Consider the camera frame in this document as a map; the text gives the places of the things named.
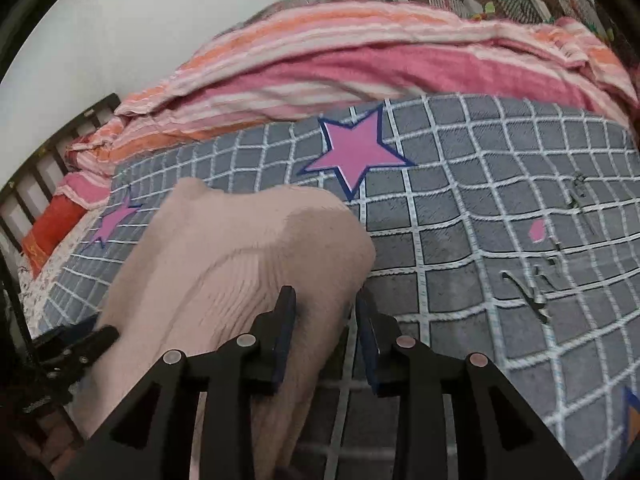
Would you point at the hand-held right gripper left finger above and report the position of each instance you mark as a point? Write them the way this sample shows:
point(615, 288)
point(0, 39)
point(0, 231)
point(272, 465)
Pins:
point(284, 330)

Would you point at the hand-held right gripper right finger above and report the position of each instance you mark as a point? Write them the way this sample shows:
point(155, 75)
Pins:
point(365, 340)

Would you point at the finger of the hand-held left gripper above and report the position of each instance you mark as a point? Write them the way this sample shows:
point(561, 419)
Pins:
point(95, 341)
point(70, 332)

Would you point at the pink knit sweater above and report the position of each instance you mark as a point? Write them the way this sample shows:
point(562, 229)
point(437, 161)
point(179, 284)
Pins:
point(225, 260)

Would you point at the person's left hand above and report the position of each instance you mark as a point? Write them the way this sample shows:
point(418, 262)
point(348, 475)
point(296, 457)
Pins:
point(55, 440)

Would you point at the white floral sheet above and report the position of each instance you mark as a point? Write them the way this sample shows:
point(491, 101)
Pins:
point(47, 280)

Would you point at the red cloth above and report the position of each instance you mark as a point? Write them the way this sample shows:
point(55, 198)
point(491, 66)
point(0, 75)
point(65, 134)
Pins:
point(50, 225)

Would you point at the grey checked star blanket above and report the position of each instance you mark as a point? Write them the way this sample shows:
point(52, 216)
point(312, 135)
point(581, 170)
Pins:
point(475, 210)

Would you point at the pink orange striped quilt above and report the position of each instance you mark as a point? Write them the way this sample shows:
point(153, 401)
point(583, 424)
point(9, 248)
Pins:
point(350, 70)

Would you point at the dark slatted bed frame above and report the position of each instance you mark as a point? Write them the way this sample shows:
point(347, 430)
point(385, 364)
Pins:
point(30, 180)

